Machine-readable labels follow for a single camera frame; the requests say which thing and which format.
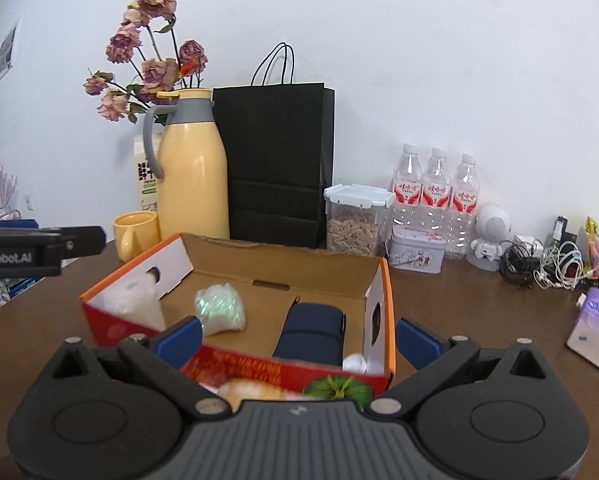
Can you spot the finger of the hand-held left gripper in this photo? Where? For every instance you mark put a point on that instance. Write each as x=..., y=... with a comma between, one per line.
x=84, y=241

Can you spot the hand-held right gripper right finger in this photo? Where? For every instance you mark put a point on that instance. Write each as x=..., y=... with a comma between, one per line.
x=417, y=342

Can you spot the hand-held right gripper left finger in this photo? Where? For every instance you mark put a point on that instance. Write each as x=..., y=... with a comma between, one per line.
x=179, y=342

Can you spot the yellow and white plush toy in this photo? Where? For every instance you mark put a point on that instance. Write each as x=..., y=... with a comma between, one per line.
x=254, y=392

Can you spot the red cardboard box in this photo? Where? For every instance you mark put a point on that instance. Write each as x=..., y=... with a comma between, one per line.
x=279, y=272

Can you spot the yellow mug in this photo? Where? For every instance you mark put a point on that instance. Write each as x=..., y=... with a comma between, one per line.
x=132, y=235

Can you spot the iridescent white pouch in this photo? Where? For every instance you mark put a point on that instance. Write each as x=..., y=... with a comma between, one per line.
x=222, y=310

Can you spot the translucent white plastic jar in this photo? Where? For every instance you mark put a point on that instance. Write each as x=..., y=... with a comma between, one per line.
x=134, y=302

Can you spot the white round plug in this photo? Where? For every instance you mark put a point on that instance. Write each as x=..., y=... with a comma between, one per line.
x=354, y=362

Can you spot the white milk carton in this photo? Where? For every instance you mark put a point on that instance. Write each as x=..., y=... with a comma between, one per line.
x=147, y=185

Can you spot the white printed tin box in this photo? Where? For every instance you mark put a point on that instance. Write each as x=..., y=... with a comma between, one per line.
x=414, y=255

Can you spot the navy folded pouch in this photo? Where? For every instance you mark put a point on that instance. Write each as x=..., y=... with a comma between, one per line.
x=312, y=330

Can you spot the yellow thermos jug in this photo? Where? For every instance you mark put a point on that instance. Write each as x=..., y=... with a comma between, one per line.
x=194, y=180

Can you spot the white robot figure speaker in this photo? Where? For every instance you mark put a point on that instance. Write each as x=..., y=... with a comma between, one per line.
x=489, y=237

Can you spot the clear container of seeds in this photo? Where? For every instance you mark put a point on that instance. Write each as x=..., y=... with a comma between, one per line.
x=352, y=225

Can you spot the white tissue pack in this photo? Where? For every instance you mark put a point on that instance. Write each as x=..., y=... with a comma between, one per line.
x=597, y=330

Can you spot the black upright device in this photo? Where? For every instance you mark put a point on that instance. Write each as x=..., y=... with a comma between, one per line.
x=562, y=230

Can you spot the dried pink flower bouquet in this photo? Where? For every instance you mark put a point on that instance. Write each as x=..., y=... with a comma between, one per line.
x=149, y=67

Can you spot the black paper bag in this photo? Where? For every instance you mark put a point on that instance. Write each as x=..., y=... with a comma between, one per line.
x=274, y=160

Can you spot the white wall socket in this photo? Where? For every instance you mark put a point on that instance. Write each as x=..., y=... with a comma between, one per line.
x=28, y=201

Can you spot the purple flower wall sticker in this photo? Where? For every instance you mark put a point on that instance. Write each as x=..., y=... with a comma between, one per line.
x=5, y=182

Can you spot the wall paper notice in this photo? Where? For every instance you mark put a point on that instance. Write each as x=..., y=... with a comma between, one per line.
x=7, y=50

